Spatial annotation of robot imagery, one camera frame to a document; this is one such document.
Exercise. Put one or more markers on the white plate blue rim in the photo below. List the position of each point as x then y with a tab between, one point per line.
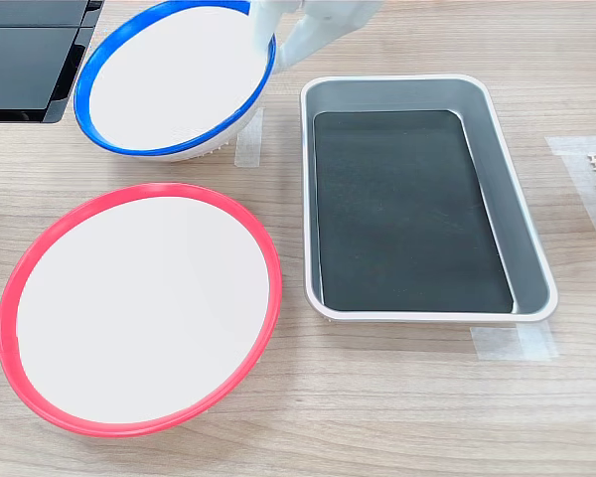
174	79

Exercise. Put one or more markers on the clear tape strip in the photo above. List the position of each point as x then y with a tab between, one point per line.
576	159
514	343
251	146

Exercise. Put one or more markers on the black mat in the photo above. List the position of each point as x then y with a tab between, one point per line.
407	213

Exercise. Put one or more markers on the black glossy device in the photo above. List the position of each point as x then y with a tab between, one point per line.
15	64

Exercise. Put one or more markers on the steel tray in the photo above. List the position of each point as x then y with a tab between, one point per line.
526	238

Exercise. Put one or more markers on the white plate red rim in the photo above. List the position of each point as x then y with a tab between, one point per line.
144	308

